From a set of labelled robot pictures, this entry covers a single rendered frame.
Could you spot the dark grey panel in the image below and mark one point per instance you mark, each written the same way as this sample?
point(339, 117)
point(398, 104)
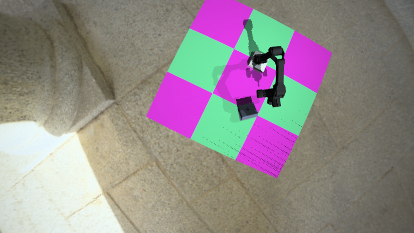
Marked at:
point(247, 111)

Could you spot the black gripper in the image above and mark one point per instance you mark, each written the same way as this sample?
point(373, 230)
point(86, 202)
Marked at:
point(263, 93)

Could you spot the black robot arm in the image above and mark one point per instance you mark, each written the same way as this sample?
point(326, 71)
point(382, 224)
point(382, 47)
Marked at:
point(278, 91)

